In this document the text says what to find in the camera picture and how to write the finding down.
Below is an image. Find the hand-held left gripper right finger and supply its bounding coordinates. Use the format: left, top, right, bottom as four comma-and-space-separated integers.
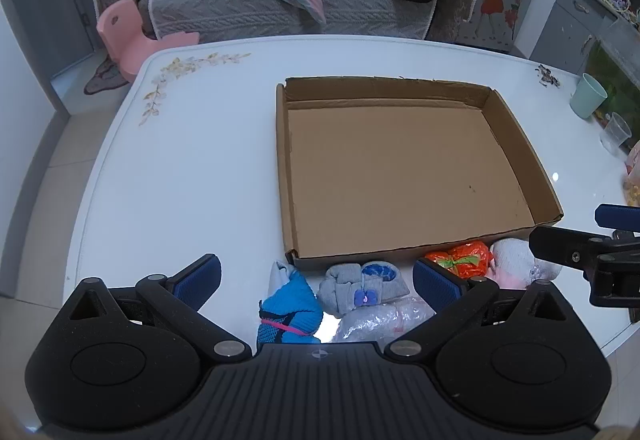
385, 257, 574, 363

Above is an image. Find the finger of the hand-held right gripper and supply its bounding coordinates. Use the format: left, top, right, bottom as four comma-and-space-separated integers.
594, 203, 640, 238
530, 226, 614, 272

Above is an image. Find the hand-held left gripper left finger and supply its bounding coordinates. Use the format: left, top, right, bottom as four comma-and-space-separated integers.
67, 254, 253, 363

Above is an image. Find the orange bag bundle green tie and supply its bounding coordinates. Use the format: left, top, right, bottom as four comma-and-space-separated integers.
425, 241, 493, 281

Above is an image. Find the white sock bundle pink tie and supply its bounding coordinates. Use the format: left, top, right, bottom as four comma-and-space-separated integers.
487, 239, 563, 291

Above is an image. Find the clear plastic bag bundle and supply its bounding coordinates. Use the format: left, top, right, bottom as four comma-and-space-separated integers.
332, 297, 436, 343

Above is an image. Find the grey sock bundle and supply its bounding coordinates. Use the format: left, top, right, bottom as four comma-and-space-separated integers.
316, 261, 411, 318

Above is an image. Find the bright blue sock bundle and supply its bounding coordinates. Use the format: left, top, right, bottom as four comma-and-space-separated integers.
257, 261, 325, 346

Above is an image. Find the shallow cardboard box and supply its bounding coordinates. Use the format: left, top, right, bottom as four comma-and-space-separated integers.
276, 76, 565, 269

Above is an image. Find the clear snack container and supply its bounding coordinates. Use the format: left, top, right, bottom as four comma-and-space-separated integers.
621, 170, 640, 208

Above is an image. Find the clear plastic cup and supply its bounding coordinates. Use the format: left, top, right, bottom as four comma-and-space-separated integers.
600, 112, 633, 154

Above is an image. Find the mint green cup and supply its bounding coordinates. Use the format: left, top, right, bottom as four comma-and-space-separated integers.
570, 73, 608, 121

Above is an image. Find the glass fish tank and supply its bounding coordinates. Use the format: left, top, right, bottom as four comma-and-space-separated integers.
585, 17, 640, 151

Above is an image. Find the grey cabinet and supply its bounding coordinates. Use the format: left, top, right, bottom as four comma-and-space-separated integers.
530, 0, 640, 77

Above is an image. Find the butterfly floor mat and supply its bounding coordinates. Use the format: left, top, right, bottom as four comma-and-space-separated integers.
82, 54, 132, 97

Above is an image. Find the pink plastic stool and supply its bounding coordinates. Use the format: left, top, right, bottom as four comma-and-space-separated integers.
96, 0, 201, 83

